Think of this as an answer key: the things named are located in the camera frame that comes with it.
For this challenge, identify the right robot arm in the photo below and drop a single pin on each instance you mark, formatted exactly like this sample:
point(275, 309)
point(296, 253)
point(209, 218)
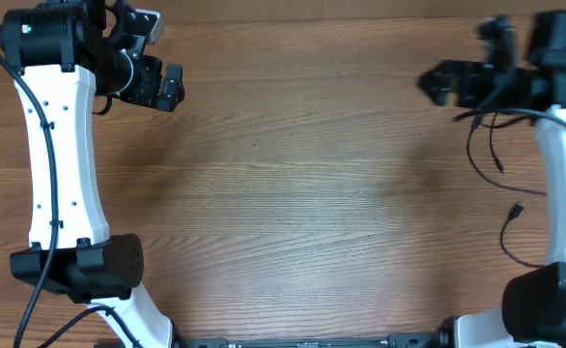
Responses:
point(532, 312)

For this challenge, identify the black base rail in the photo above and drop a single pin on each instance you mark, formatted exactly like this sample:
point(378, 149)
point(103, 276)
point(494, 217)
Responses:
point(394, 340)

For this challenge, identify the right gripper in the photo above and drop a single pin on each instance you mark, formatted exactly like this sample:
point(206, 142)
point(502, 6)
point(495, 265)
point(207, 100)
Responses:
point(464, 73)

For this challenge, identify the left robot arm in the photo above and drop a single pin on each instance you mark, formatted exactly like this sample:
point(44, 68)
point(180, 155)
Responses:
point(63, 55)

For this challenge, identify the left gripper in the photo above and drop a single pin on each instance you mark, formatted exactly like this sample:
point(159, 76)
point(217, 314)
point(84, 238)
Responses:
point(149, 93)

